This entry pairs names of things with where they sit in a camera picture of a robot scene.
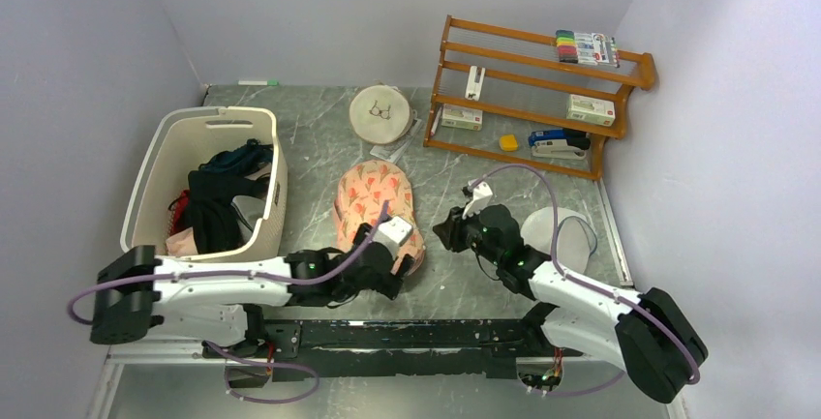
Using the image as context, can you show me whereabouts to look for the yellow small object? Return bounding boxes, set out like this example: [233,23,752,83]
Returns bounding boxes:
[499,135,519,152]

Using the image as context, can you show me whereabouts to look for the white small device on shelf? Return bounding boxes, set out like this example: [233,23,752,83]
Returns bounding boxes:
[465,66,486,102]

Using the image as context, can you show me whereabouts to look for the white dome mesh bag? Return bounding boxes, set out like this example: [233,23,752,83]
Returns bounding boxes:
[521,206,597,273]

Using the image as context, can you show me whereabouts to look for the white box shelf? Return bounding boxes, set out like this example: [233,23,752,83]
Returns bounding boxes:
[566,94,616,127]
[441,104,483,131]

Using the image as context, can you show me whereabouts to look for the white stapler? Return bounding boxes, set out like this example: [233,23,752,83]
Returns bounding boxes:
[531,145,588,161]

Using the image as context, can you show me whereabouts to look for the white box left shelf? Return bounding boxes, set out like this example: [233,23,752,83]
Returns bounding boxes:
[441,104,483,131]

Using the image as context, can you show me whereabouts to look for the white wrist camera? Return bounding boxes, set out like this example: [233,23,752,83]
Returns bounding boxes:
[462,180,494,220]
[372,217,413,256]

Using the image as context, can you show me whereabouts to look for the wooden shelf rack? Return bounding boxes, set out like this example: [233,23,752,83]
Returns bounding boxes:
[423,15,658,181]

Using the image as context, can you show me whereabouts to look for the purple cable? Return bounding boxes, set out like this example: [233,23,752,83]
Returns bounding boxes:
[66,200,392,404]
[468,163,703,398]

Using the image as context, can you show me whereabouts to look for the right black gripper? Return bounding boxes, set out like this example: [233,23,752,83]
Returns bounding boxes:
[434,200,502,266]

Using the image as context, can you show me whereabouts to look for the coloured marker pen pack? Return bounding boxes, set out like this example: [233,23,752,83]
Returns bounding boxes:
[555,29,621,68]

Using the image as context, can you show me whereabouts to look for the white box right shelf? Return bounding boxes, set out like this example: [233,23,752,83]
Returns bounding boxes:
[566,94,616,127]

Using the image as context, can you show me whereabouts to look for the cream plastic laundry basket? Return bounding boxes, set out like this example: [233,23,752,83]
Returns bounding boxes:
[119,106,289,264]

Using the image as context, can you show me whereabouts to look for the blue black stapler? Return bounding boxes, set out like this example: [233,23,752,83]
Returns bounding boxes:
[528,129,591,150]

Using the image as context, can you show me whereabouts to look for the paper leaflet under bag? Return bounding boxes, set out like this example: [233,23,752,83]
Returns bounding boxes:
[369,119,422,164]

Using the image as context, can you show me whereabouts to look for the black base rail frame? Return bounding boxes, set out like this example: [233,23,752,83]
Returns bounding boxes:
[108,316,668,398]

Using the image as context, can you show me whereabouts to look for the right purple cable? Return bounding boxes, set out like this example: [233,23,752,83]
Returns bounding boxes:
[468,163,703,398]

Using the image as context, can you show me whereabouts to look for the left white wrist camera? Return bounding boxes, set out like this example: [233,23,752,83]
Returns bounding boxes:
[372,217,413,256]

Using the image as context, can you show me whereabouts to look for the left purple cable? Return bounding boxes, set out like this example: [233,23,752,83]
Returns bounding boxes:
[66,200,392,404]

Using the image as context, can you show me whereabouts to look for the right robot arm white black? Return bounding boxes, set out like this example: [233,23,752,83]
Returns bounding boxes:
[433,205,709,404]

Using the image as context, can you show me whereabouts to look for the white green marker pen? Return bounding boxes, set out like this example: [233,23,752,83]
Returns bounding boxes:
[237,80,279,87]

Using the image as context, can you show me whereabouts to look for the round beige mesh bag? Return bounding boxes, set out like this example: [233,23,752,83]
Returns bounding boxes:
[349,84,414,145]

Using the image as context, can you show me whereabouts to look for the dark clothes in basket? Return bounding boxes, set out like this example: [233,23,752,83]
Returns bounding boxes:
[166,138,274,256]

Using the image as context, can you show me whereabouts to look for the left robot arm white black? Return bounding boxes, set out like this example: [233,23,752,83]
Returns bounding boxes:
[86,217,413,357]

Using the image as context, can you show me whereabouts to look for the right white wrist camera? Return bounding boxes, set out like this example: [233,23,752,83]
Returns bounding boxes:
[462,180,494,220]

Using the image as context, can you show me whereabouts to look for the pink floral mesh laundry bag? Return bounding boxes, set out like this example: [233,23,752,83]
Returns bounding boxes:
[332,160,426,275]

